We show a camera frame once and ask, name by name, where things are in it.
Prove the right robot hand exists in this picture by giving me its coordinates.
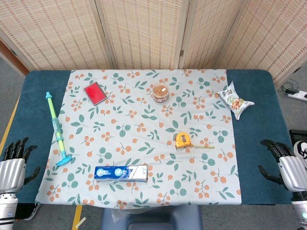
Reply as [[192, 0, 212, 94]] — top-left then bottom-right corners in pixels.
[[258, 139, 307, 192]]

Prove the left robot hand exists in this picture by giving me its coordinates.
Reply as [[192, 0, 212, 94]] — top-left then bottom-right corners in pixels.
[[0, 137, 41, 194]]

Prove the yellow tape measure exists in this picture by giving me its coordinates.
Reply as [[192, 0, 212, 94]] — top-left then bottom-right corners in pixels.
[[175, 132, 215, 150]]

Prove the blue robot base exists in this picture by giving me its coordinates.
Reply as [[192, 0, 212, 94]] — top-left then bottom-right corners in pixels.
[[100, 205, 203, 230]]

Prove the black and white sneaker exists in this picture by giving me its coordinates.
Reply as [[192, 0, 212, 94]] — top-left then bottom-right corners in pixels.
[[293, 140, 307, 168]]

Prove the black caster base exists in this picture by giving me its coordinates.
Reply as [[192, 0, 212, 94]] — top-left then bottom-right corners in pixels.
[[289, 129, 307, 149]]

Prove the green and blue toy pump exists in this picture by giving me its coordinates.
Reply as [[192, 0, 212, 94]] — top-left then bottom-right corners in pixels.
[[45, 91, 73, 167]]

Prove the white power strip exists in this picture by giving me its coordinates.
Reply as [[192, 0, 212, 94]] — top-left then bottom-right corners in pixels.
[[287, 91, 307, 102]]

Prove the white snack bag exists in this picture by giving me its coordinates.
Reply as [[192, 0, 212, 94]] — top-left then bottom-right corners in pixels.
[[216, 81, 255, 121]]

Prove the blue toothpaste box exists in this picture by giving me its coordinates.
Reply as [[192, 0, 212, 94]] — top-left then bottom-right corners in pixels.
[[94, 164, 148, 183]]

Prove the floral tablecloth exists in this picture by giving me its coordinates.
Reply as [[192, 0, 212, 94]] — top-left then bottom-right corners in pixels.
[[35, 69, 242, 208]]

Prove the clear jar with brown snack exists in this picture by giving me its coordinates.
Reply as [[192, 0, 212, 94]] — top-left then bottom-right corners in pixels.
[[152, 83, 169, 104]]

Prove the woven folding screen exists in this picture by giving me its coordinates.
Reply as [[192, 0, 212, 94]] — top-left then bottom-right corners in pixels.
[[0, 0, 307, 83]]

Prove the red tablet with grey frame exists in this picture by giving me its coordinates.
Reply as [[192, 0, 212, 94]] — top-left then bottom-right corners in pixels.
[[83, 81, 107, 106]]

